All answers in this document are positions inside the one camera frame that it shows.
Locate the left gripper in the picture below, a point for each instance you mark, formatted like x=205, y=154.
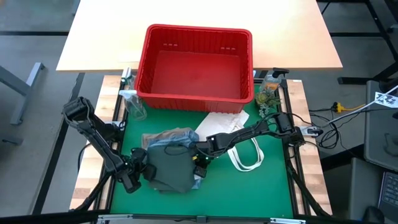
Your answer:
x=136, y=168

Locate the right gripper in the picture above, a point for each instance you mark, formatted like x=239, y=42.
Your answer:
x=210, y=147

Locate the blue striped shirt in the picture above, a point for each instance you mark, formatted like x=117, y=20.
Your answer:
x=183, y=137

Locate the khaki trousers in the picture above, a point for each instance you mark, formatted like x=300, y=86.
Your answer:
x=149, y=138

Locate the dark green garment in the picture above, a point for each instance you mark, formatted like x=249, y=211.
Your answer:
x=171, y=168

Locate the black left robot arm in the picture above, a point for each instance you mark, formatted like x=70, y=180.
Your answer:
x=93, y=137

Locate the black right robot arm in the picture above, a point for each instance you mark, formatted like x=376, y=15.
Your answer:
x=248, y=132

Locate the red plastic laundry bin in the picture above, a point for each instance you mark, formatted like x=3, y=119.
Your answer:
x=196, y=74

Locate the cream canvas tote bag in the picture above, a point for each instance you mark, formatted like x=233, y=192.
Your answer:
x=224, y=123

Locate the clear plastic spray bottle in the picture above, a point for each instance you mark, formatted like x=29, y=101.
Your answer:
x=135, y=105

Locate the small potted succulent plant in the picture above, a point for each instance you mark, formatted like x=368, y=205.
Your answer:
x=265, y=98

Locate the amber spray bottle black trigger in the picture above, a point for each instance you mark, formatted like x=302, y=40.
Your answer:
x=270, y=81

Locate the grey metal table leg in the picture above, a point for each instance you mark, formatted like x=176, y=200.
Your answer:
x=28, y=84

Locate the light wooden table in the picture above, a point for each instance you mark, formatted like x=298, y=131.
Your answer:
x=109, y=31

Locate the thin white rod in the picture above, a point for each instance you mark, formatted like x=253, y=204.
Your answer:
x=357, y=109

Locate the black table base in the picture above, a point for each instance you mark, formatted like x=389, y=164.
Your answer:
x=357, y=80

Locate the dark grey desk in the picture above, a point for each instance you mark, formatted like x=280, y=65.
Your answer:
x=376, y=140

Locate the black computer mouse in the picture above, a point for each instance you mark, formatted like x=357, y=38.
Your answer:
x=373, y=214

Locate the white printed flag tag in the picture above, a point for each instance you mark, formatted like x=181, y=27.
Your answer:
x=385, y=99

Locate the black keyboard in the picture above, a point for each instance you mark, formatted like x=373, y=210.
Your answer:
x=390, y=193

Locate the black aluminium table frame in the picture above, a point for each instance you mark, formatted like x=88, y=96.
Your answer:
x=109, y=193

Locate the silver camera mount bar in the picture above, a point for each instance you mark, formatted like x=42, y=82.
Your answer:
x=115, y=219

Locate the silver metal bracket plate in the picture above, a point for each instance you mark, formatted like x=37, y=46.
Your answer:
x=306, y=130

